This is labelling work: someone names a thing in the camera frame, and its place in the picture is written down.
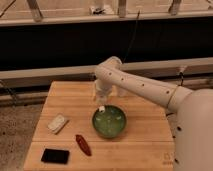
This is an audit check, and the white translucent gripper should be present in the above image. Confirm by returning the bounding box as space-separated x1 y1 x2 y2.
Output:
94 79 112 105

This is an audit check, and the white plastic bottle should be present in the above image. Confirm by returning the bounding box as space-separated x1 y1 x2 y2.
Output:
98 101 106 112

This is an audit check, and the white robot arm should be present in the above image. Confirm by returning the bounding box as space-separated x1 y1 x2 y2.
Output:
94 56 213 171

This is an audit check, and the green ceramic bowl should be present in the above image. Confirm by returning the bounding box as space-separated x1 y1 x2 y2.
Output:
92 105 127 139

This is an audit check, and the dark red oblong object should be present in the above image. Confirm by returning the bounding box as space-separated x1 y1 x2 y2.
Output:
76 135 92 156

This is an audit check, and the black rectangular phone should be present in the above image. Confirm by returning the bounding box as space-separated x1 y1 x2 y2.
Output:
41 149 70 164

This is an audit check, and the black hanging cable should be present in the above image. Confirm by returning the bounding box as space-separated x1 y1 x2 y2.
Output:
122 10 141 64

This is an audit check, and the white wall plug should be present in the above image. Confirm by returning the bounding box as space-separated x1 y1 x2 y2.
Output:
179 66 187 73

